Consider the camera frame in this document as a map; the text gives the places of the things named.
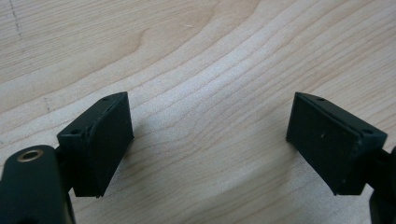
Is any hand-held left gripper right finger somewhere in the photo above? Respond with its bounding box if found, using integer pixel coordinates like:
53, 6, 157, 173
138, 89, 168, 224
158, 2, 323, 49
285, 91, 389, 196

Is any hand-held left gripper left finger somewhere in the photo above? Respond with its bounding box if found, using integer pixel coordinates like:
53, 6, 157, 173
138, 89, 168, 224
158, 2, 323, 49
56, 91, 135, 199

